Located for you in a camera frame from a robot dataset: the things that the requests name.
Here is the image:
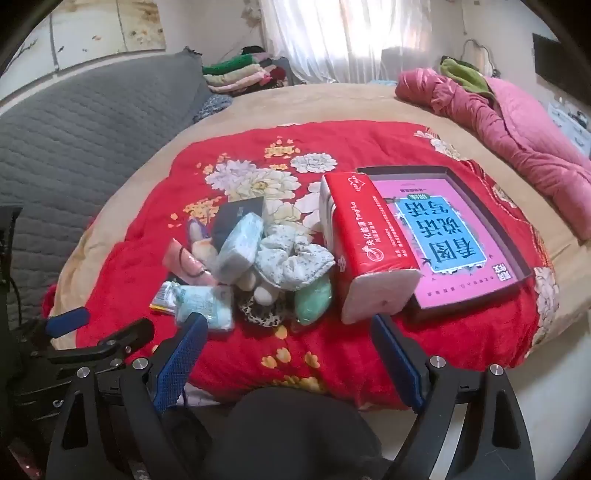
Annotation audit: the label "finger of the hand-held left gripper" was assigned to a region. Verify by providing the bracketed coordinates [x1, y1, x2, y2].
[32, 318, 155, 370]
[44, 307, 92, 339]

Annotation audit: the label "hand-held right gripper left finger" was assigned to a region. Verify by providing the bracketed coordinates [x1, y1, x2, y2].
[46, 313, 211, 480]

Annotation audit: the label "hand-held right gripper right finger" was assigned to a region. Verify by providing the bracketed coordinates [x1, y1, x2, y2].
[372, 314, 536, 480]

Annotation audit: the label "light blue tissue pack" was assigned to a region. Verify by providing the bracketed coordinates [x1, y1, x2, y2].
[174, 284, 236, 332]
[216, 213, 265, 283]

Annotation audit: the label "leopard print scrunchie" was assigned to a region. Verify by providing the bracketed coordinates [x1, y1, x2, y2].
[236, 295, 296, 329]

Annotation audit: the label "pink pouch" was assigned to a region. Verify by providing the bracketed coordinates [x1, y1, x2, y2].
[163, 237, 218, 287]

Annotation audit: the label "plush bear with purple bow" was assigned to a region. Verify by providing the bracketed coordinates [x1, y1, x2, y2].
[185, 217, 280, 308]

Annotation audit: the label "red tissue pack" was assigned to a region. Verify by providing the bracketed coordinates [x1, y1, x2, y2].
[318, 172, 423, 326]

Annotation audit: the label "floral scrunchie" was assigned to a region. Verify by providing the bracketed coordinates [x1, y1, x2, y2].
[253, 224, 335, 291]

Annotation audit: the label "dark blue box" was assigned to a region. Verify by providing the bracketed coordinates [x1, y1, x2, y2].
[210, 196, 266, 252]

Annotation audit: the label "green yellow snack packet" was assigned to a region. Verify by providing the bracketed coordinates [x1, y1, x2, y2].
[148, 281, 183, 315]

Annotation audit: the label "person's black trousers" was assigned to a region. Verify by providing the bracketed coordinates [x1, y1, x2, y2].
[182, 387, 416, 480]

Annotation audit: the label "grey quilted sofa cover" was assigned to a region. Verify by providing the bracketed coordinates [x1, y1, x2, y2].
[0, 46, 218, 333]

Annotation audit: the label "pink book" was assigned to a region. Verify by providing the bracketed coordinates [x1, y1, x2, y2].
[372, 178, 527, 308]

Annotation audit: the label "red floral blanket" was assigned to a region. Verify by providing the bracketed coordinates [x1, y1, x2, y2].
[44, 122, 561, 411]

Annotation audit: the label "blue knit cloth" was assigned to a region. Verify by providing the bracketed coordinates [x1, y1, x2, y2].
[194, 92, 234, 123]

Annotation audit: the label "pink quilt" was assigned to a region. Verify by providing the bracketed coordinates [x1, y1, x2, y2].
[394, 67, 591, 245]

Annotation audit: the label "pile of folded clothes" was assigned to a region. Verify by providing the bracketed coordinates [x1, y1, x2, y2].
[201, 46, 291, 97]

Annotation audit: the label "green cloth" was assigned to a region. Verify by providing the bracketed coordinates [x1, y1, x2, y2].
[438, 56, 497, 100]

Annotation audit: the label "white drawer cabinet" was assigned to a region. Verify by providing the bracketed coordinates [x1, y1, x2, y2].
[547, 99, 591, 158]

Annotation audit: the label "white sheer curtain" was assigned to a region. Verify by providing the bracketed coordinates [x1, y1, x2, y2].
[259, 0, 435, 86]

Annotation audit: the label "black television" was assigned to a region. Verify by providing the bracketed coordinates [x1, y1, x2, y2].
[532, 32, 591, 86]

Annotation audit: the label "black cable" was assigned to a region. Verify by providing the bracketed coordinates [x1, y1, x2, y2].
[7, 272, 26, 328]

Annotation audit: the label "black hair tie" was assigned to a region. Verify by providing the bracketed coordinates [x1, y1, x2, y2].
[178, 247, 208, 280]

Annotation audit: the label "floral wall painting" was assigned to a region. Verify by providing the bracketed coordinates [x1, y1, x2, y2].
[0, 0, 167, 100]

